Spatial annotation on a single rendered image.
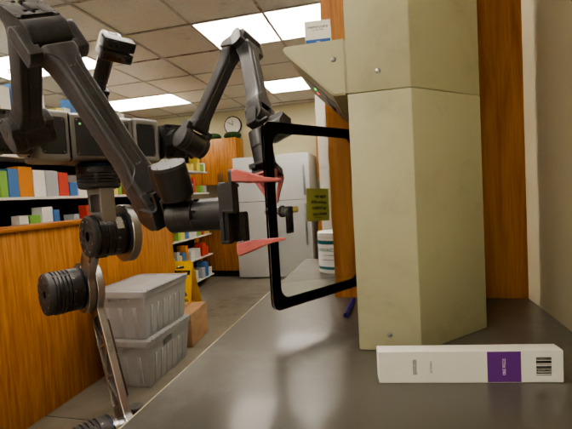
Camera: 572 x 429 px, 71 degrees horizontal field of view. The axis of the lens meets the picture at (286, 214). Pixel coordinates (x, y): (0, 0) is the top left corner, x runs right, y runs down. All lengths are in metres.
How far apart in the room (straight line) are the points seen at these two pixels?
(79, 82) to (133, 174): 0.19
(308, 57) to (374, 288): 0.44
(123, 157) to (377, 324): 0.55
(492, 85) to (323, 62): 0.52
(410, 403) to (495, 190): 0.67
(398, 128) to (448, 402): 0.44
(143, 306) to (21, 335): 0.67
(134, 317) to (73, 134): 1.72
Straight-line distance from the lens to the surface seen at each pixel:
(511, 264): 1.17
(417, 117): 0.76
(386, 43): 0.78
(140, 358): 2.98
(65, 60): 0.86
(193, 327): 3.60
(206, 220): 0.68
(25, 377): 2.85
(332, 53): 0.79
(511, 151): 1.16
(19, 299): 2.74
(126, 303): 2.90
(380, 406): 0.62
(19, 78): 1.05
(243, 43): 1.42
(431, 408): 0.63
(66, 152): 1.40
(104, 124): 0.80
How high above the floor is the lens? 1.24
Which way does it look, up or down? 3 degrees down
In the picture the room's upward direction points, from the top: 3 degrees counter-clockwise
